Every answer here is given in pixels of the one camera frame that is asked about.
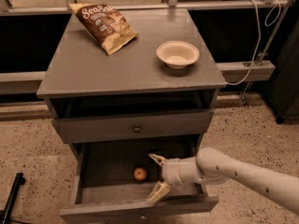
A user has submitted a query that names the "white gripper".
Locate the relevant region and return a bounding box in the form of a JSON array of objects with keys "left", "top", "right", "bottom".
[{"left": 147, "top": 153, "right": 181, "bottom": 203}]

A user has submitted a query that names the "small orange fruit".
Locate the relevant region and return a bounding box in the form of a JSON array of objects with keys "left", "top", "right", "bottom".
[{"left": 134, "top": 168, "right": 147, "bottom": 182}]

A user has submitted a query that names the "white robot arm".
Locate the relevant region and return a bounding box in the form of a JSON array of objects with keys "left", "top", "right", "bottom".
[{"left": 147, "top": 147, "right": 299, "bottom": 215}]

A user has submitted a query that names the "open grey middle drawer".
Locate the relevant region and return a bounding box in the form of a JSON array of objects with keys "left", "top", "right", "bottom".
[{"left": 60, "top": 134, "right": 219, "bottom": 224}]

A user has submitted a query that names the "round metal drawer knob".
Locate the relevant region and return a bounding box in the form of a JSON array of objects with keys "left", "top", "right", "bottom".
[{"left": 134, "top": 125, "right": 141, "bottom": 133}]

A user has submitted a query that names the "closed grey upper drawer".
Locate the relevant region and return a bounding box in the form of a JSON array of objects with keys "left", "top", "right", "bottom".
[{"left": 52, "top": 109, "right": 213, "bottom": 144}]

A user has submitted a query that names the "grey wooden drawer cabinet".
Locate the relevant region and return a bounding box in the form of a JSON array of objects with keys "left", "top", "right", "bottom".
[{"left": 36, "top": 7, "right": 227, "bottom": 224}]

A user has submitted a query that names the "white paper bowl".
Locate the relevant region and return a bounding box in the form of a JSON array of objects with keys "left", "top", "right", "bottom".
[{"left": 156, "top": 41, "right": 200, "bottom": 69}]

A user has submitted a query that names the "brown sea salt chip bag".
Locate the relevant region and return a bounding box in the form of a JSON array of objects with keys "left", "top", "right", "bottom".
[{"left": 69, "top": 3, "right": 138, "bottom": 55}]

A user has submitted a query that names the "black bar on floor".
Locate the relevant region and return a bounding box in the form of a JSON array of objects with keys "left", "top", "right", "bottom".
[{"left": 0, "top": 173, "right": 25, "bottom": 224}]

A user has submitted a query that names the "grey metal railing frame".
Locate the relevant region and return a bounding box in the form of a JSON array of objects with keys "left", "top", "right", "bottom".
[{"left": 0, "top": 0, "right": 299, "bottom": 95}]

